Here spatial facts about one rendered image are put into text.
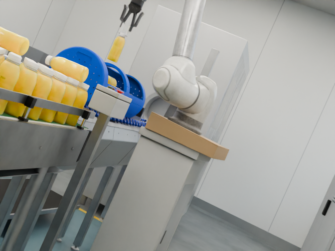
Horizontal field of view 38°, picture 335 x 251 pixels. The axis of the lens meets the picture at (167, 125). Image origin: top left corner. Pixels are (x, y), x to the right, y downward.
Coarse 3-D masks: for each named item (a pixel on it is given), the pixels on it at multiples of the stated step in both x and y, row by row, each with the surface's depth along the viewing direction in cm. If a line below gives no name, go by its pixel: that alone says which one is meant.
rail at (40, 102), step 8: (0, 88) 132; (0, 96) 134; (8, 96) 138; (16, 96) 142; (24, 96) 147; (32, 96) 152; (40, 104) 159; (48, 104) 164; (56, 104) 170; (64, 112) 180; (72, 112) 187; (80, 112) 195
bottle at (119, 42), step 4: (120, 36) 289; (116, 40) 288; (120, 40) 287; (124, 40) 289; (116, 44) 287; (120, 44) 288; (124, 44) 290; (112, 48) 288; (116, 48) 288; (120, 48) 288; (112, 52) 288; (116, 52) 288; (120, 52) 290; (108, 56) 290; (112, 56) 288; (116, 56) 289; (112, 60) 289; (116, 60) 290
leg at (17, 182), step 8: (16, 176) 231; (24, 176) 233; (16, 184) 231; (8, 192) 231; (16, 192) 232; (8, 200) 231; (0, 208) 231; (8, 208) 231; (0, 216) 231; (8, 216) 235; (0, 224) 231; (0, 232) 234
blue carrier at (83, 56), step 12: (72, 48) 228; (84, 48) 227; (72, 60) 228; (84, 60) 226; (96, 60) 225; (96, 72) 225; (108, 72) 293; (120, 72) 265; (96, 84) 225; (108, 84) 232; (120, 84) 313; (132, 84) 311; (132, 96) 278; (144, 96) 306; (132, 108) 290
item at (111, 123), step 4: (80, 116) 224; (80, 120) 222; (88, 120) 234; (92, 120) 240; (96, 120) 246; (108, 124) 265; (112, 124) 273; (116, 124) 282; (120, 124) 290; (124, 124) 301; (128, 124) 310; (124, 128) 297; (128, 128) 307; (132, 128) 318; (136, 128) 329
